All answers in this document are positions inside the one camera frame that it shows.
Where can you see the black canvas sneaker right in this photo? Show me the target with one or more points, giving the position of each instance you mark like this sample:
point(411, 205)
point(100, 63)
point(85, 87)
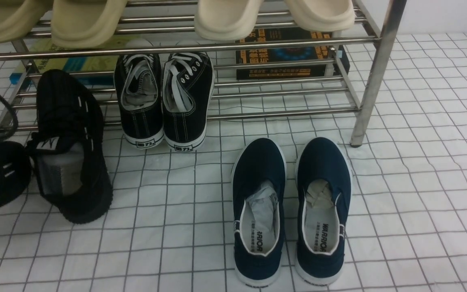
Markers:
point(187, 89)

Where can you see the cream foam slipper right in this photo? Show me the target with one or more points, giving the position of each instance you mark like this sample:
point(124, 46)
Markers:
point(322, 15)

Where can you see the navy slip-on shoe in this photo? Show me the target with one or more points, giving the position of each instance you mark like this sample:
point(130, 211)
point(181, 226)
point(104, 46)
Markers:
point(324, 189)
point(258, 180)

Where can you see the cream foam slipper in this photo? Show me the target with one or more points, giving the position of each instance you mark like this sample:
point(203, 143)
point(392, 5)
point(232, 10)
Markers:
point(322, 15)
point(226, 20)

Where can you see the black orange book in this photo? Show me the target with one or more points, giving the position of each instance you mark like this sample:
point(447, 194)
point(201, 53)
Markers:
point(275, 55)

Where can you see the olive foam slipper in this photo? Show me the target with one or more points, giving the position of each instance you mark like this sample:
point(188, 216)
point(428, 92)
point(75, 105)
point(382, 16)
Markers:
point(82, 24)
point(18, 17)

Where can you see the navy slip-on shoe right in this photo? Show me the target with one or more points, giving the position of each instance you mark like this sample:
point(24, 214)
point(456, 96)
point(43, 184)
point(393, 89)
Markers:
point(324, 189)

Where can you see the olive foam slipper right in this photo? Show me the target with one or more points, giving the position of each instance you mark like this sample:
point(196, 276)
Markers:
point(82, 24)

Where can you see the navy slip-on shoe left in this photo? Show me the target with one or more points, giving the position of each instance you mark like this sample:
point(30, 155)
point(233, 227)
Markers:
point(258, 180)

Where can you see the green blue book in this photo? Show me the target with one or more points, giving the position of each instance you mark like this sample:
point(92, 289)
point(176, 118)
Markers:
point(85, 63)

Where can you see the olive foam slipper left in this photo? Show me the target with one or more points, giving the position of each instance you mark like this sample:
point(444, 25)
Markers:
point(18, 17)

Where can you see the stainless steel shoe rack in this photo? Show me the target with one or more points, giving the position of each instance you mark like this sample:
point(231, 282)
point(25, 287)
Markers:
point(382, 39)

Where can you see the black canvas sneaker left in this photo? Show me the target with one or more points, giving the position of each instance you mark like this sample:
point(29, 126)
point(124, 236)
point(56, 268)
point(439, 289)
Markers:
point(137, 82)

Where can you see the cream foam slipper left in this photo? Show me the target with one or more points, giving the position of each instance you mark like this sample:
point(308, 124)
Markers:
point(226, 20)

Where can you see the black canvas sneaker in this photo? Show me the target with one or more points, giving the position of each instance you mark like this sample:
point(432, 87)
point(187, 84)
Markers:
point(137, 82)
point(187, 89)

